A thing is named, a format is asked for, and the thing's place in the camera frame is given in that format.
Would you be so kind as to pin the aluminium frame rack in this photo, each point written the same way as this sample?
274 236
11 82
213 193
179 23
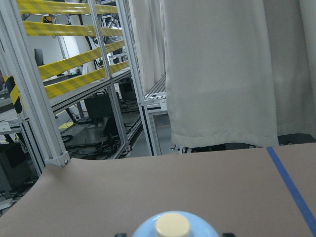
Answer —
39 102

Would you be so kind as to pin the white curtain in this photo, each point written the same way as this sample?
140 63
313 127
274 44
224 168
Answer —
237 71

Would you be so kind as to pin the yellow black safety tape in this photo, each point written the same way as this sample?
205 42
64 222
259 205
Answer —
50 9

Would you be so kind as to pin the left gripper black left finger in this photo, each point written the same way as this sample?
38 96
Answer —
121 235

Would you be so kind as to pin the blue service bell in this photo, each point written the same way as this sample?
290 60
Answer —
175 224

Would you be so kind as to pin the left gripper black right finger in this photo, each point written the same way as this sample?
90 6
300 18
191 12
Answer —
228 235

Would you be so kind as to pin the brown paper table mat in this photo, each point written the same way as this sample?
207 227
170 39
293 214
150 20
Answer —
237 191

